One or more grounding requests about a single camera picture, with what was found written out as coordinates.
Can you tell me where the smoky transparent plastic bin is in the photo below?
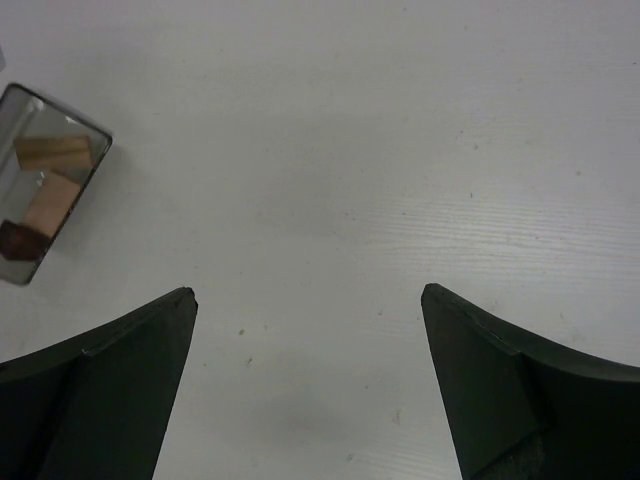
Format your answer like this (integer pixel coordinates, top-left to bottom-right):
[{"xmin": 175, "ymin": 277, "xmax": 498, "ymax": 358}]
[{"xmin": 1, "ymin": 83, "xmax": 113, "ymax": 286}]

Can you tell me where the plain light wood block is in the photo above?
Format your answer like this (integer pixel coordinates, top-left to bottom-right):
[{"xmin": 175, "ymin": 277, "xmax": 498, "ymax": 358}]
[{"xmin": 24, "ymin": 172, "xmax": 81, "ymax": 238}]

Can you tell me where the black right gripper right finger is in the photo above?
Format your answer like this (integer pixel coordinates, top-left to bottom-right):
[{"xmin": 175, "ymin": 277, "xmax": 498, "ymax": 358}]
[{"xmin": 421, "ymin": 283, "xmax": 639, "ymax": 479}]

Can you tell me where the striped light wood block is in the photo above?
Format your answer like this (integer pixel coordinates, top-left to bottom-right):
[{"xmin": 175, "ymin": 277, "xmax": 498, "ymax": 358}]
[{"xmin": 7, "ymin": 135, "xmax": 95, "ymax": 181}]

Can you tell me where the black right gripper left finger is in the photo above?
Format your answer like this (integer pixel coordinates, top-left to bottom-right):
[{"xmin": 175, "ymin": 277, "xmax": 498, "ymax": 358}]
[{"xmin": 1, "ymin": 287, "xmax": 197, "ymax": 479}]

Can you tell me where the dark red wood block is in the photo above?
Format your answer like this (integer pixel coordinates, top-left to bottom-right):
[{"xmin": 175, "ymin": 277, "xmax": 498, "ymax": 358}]
[{"xmin": 1, "ymin": 220, "xmax": 50, "ymax": 262}]

